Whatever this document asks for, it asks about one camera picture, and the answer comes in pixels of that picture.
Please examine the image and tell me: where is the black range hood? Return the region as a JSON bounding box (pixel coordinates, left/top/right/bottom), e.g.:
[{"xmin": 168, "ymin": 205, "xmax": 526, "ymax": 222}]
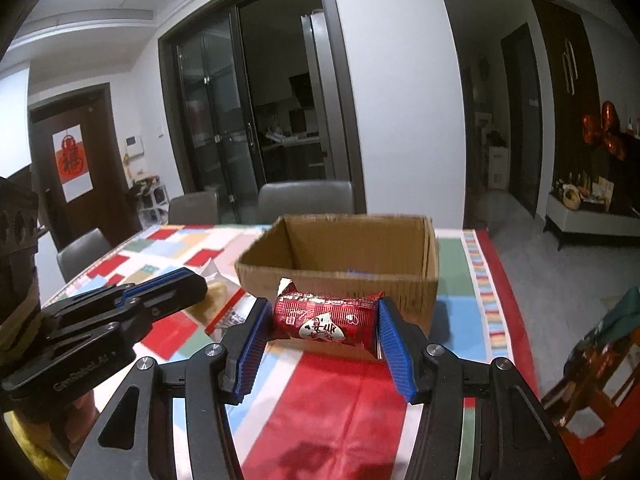
[{"xmin": 288, "ymin": 73, "xmax": 314, "ymax": 109}]

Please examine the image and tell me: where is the person's left hand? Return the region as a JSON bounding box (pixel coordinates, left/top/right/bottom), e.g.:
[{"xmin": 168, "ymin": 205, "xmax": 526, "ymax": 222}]
[{"xmin": 60, "ymin": 389, "xmax": 103, "ymax": 456}]

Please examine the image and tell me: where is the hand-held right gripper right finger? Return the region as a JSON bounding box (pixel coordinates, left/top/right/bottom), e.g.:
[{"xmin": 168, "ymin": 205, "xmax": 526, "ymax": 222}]
[{"xmin": 377, "ymin": 296, "xmax": 581, "ymax": 480}]

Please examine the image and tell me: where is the narrow grey chair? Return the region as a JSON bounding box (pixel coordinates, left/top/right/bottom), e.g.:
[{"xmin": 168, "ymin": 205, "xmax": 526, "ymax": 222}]
[{"xmin": 167, "ymin": 191, "xmax": 221, "ymax": 226}]

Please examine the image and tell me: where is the brown entrance door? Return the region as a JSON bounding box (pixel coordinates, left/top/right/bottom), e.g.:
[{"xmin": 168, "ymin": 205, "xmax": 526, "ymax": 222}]
[{"xmin": 27, "ymin": 83, "xmax": 142, "ymax": 252}]

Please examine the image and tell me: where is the patchwork tablecloth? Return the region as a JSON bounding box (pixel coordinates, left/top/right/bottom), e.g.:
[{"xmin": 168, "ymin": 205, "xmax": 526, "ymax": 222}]
[{"xmin": 40, "ymin": 222, "xmax": 544, "ymax": 480}]

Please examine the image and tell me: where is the red paper door poster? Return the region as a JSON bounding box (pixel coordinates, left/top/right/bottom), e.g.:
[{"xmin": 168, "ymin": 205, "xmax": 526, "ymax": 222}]
[{"xmin": 52, "ymin": 124, "xmax": 94, "ymax": 197}]

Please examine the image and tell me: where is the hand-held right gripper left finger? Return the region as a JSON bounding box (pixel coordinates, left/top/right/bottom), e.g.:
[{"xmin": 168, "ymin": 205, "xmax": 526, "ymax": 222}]
[{"xmin": 67, "ymin": 297, "xmax": 274, "ymax": 480}]

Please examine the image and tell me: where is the white low bench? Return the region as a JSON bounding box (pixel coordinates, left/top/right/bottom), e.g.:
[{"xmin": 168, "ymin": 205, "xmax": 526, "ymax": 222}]
[{"xmin": 543, "ymin": 191, "xmax": 640, "ymax": 252}]

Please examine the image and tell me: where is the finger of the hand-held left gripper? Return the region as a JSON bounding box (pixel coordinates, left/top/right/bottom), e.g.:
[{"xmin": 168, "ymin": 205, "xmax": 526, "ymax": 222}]
[
  {"xmin": 46, "ymin": 317, "xmax": 161, "ymax": 358},
  {"xmin": 42, "ymin": 267, "xmax": 209, "ymax": 333}
]

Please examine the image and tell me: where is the red snack packet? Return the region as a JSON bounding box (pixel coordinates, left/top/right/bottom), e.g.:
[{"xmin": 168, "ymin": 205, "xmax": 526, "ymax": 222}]
[{"xmin": 272, "ymin": 277, "xmax": 385, "ymax": 361}]

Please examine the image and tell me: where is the wide grey chair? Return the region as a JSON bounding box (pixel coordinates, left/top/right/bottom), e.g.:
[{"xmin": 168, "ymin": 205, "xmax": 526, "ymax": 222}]
[{"xmin": 257, "ymin": 180, "xmax": 356, "ymax": 225}]

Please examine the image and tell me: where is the dark interior door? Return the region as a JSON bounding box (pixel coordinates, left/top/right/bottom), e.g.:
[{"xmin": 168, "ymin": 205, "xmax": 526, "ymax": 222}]
[{"xmin": 500, "ymin": 22, "xmax": 544, "ymax": 219}]

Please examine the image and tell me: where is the wooden chair right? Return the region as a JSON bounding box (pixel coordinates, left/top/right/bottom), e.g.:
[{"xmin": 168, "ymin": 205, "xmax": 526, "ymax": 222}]
[{"xmin": 541, "ymin": 329, "xmax": 640, "ymax": 442}]

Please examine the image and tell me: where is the sliding glass door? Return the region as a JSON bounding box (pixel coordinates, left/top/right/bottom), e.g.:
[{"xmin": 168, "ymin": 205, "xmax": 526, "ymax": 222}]
[{"xmin": 158, "ymin": 0, "xmax": 369, "ymax": 207}]

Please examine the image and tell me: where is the white printed snack packet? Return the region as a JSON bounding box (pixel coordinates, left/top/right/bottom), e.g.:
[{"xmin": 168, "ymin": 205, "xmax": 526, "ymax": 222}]
[{"xmin": 206, "ymin": 291, "xmax": 262, "ymax": 334}]

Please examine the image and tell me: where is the white shoe rack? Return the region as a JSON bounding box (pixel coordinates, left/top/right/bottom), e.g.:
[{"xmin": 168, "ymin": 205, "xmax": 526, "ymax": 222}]
[{"xmin": 127, "ymin": 174, "xmax": 169, "ymax": 229}]

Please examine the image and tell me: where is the tall dark cabinet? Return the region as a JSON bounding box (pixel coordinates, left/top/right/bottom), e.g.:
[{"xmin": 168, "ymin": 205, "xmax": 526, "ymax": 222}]
[{"xmin": 530, "ymin": 0, "xmax": 602, "ymax": 162}]

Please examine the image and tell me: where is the beige pastry in clear wrapper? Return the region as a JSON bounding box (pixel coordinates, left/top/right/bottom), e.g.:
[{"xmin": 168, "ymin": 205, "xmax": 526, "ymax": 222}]
[{"xmin": 187, "ymin": 260, "xmax": 242, "ymax": 327}]

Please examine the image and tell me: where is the cardboard box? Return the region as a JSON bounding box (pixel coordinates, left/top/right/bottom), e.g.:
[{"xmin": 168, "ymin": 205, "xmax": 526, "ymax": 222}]
[{"xmin": 234, "ymin": 214, "xmax": 441, "ymax": 336}]

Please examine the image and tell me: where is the green cloth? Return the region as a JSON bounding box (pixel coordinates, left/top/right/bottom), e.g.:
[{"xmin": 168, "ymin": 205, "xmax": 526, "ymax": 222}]
[{"xmin": 596, "ymin": 286, "xmax": 640, "ymax": 342}]

